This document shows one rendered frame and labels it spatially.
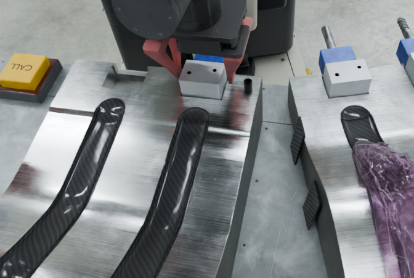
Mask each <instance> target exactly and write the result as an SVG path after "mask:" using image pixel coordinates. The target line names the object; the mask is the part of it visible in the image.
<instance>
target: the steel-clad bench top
mask: <svg viewBox="0 0 414 278"><path fill-rule="evenodd" d="M61 65H62V67H63V68H62V70H61V72H60V73H59V75H58V77H57V79H56V80H55V82H54V84H53V85H52V87H51V89H50V91H49V92H48V94H47V96H46V98H45V99H44V101H43V102H42V103H41V104H40V103H34V102H25V101H19V100H10V99H0V196H1V195H2V194H3V193H4V192H5V190H6V189H7V188H8V186H9V185H10V183H11V182H12V180H13V178H14V176H15V174H16V173H17V171H18V169H19V167H20V165H21V164H22V161H23V159H24V158H25V155H26V153H27V151H28V149H29V148H30V146H31V144H32V142H33V140H34V138H35V136H36V134H37V132H38V130H39V128H40V126H41V124H42V123H43V121H44V119H45V117H46V115H47V113H48V111H49V107H50V105H51V103H52V101H53V100H54V98H55V96H56V94H57V93H58V91H59V89H60V87H61V85H62V84H63V82H64V80H65V78H66V77H67V75H68V73H69V71H70V70H71V68H72V66H73V64H67V63H61ZM262 117H263V121H262V126H261V132H260V136H259V142H258V147H257V151H256V157H255V161H254V166H253V172H252V176H251V182H250V188H249V191H248V197H247V201H246V207H245V212H244V216H243V222H242V225H241V231H240V237H239V241H238V247H237V252H236V256H235V262H234V266H233V271H232V276H231V278H328V274H327V270H326V266H325V262H324V258H323V253H322V248H321V245H320V241H319V235H318V232H317V227H316V224H315V220H314V222H313V225H312V227H311V229H310V230H307V226H306V220H305V217H304V212H303V208H302V207H303V205H304V202H305V200H306V197H307V195H308V189H307V185H306V180H305V177H304V171H303V168H302V163H301V159H300V156H299V158H298V162H297V164H296V165H294V162H293V157H292V154H291V149H290V145H291V141H292V138H293V134H294V129H293V124H292V121H291V116H290V111H289V108H288V86H283V85H276V84H264V83H263V84H262Z"/></svg>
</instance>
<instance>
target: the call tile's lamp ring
mask: <svg viewBox="0 0 414 278"><path fill-rule="evenodd" d="M48 60H49V61H50V62H52V63H51V65H50V67H49V68H48V70H47V72H46V73H45V75H44V76H43V78H42V80H41V81H40V83H39V84H38V87H37V88H36V90H35V91H27V90H22V89H12V88H2V87H0V91H5V92H14V93H21V94H30V95H36V96H37V94H38V92H39V91H40V89H41V88H42V86H43V84H44V82H45V81H46V79H47V77H48V76H49V74H50V72H51V71H52V69H53V67H54V66H55V64H56V63H57V61H58V59H49V58H48Z"/></svg>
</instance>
